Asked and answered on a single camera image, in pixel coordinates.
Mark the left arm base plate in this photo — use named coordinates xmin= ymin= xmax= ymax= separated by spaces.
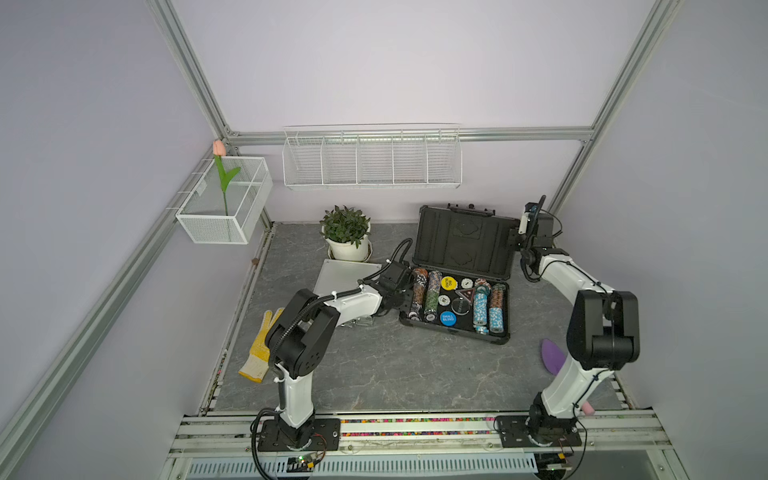
xmin=257 ymin=417 xmax=341 ymax=452

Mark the white pot saucer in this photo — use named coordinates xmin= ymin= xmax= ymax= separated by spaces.
xmin=326 ymin=239 xmax=374 ymax=264

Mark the white mesh wall basket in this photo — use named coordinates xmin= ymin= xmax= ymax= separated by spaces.
xmin=176 ymin=156 xmax=273 ymax=245

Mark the white vented cable duct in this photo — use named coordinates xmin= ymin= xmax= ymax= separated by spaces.
xmin=185 ymin=452 xmax=539 ymax=479

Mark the purple silicone pad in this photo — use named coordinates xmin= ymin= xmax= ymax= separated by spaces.
xmin=540 ymin=339 xmax=567 ymax=375

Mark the silver aluminium poker case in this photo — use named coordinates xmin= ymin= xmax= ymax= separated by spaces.
xmin=313 ymin=259 xmax=382 ymax=326

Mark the black plastic poker case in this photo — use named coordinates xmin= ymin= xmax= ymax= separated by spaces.
xmin=399 ymin=205 xmax=520 ymax=345

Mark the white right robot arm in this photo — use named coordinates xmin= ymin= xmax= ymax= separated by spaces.
xmin=518 ymin=196 xmax=640 ymax=427

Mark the yellow work glove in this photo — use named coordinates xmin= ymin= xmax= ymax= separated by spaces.
xmin=238 ymin=307 xmax=284 ymax=383

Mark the white wire wall shelf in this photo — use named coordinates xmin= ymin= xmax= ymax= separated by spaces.
xmin=282 ymin=123 xmax=463 ymax=190

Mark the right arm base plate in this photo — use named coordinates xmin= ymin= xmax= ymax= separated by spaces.
xmin=493 ymin=414 xmax=583 ymax=448

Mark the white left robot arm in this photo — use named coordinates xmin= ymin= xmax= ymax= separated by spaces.
xmin=266 ymin=259 xmax=411 ymax=433

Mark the green potted plant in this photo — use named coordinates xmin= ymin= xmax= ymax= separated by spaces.
xmin=320 ymin=205 xmax=370 ymax=247

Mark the pink cylinder object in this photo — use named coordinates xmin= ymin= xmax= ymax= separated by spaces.
xmin=581 ymin=402 xmax=595 ymax=416

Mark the pink artificial tulip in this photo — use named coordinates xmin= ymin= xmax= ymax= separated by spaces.
xmin=212 ymin=140 xmax=241 ymax=215

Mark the yellow dealer button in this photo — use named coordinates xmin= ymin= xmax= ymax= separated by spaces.
xmin=440 ymin=276 xmax=458 ymax=291

